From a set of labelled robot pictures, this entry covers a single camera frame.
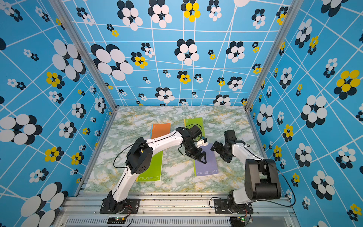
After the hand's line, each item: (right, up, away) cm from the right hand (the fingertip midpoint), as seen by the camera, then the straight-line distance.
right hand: (218, 152), depth 92 cm
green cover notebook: (-18, +19, +18) cm, 31 cm away
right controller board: (+5, -30, -22) cm, 37 cm away
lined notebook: (-6, -9, -4) cm, 12 cm away
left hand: (-11, -3, -8) cm, 13 cm away
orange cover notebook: (-42, +13, +16) cm, 47 cm away
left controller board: (-58, -31, -20) cm, 68 cm away
